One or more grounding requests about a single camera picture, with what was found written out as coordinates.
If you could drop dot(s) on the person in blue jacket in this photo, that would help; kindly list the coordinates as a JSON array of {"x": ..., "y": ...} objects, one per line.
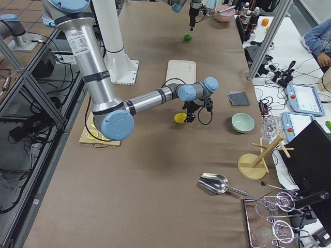
[{"x": 317, "y": 42}]

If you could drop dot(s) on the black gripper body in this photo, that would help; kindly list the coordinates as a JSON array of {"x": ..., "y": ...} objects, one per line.
[
  {"x": 191, "y": 108},
  {"x": 192, "y": 12}
]

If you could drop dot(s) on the mint green bowl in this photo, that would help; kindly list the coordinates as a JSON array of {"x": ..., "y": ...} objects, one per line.
[{"x": 242, "y": 122}]

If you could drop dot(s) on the black monitor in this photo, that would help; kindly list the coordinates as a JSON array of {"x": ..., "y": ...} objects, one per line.
[{"x": 309, "y": 164}]

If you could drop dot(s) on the orange fruit on side table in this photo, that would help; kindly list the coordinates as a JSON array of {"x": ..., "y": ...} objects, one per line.
[{"x": 265, "y": 22}]

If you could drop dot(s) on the metal scoop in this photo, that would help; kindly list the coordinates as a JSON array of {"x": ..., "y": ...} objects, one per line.
[{"x": 218, "y": 184}]

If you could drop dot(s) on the teach pendant lower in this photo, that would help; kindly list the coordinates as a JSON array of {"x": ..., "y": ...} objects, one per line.
[{"x": 293, "y": 123}]

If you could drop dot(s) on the wooden mug tree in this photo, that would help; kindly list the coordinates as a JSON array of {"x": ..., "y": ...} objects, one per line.
[{"x": 253, "y": 166}]

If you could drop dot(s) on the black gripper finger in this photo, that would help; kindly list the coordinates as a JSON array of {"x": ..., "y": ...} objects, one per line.
[
  {"x": 190, "y": 117},
  {"x": 193, "y": 23}
]

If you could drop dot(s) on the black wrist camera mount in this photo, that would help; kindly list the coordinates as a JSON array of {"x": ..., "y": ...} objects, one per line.
[{"x": 208, "y": 104}]

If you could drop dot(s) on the yellow lemon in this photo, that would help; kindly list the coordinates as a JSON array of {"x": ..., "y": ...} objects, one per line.
[{"x": 180, "y": 118}]

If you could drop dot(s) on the glass tray with glasses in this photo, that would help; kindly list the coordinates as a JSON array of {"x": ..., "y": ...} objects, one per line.
[{"x": 283, "y": 218}]

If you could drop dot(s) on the grey folded cloth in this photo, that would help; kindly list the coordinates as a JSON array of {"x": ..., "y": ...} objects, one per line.
[{"x": 238, "y": 98}]

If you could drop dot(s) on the aluminium frame post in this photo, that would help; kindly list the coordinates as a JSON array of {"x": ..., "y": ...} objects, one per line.
[{"x": 275, "y": 24}]

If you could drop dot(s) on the teach pendant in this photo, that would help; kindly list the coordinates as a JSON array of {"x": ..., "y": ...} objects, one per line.
[
  {"x": 293, "y": 123},
  {"x": 305, "y": 99}
]

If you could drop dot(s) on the teach pendant upper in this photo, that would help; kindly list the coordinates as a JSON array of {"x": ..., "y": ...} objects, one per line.
[{"x": 305, "y": 99}]

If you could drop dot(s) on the green lime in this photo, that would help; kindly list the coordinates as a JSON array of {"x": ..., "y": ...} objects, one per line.
[{"x": 187, "y": 37}]

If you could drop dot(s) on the pink bowl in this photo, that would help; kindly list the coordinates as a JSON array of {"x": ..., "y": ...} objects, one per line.
[{"x": 224, "y": 14}]

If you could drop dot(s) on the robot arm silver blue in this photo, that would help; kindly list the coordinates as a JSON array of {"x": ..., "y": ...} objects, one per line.
[
  {"x": 94, "y": 36},
  {"x": 177, "y": 6}
]

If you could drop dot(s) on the white rabbit tray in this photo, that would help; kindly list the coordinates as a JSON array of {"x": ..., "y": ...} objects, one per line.
[{"x": 181, "y": 69}]

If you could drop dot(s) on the bottle rack with bottles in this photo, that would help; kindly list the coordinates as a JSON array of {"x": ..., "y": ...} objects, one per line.
[{"x": 247, "y": 20}]

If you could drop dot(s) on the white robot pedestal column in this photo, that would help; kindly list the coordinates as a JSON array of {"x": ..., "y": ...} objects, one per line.
[{"x": 122, "y": 69}]

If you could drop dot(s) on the clear plastic bag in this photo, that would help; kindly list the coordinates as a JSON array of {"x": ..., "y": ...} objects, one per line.
[{"x": 271, "y": 127}]

